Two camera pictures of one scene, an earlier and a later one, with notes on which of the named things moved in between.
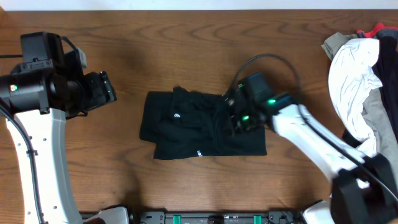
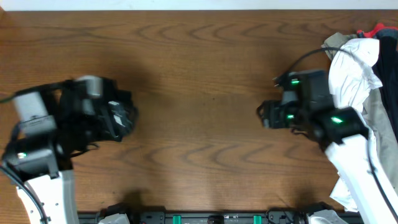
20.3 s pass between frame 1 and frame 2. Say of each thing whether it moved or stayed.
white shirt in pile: stayed
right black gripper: moved
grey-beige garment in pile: stayed
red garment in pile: stayed
